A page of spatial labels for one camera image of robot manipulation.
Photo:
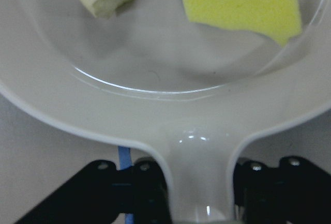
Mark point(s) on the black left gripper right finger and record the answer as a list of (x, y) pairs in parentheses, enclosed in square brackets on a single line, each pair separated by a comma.
[(295, 191)]

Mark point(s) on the beige plastic dustpan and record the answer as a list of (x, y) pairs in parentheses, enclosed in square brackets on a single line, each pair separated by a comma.
[(196, 99)]

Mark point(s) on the yellow sponge piece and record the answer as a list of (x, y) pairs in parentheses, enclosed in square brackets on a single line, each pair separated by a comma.
[(279, 20)]

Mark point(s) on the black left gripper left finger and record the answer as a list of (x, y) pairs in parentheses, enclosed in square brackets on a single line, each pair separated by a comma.
[(99, 193)]

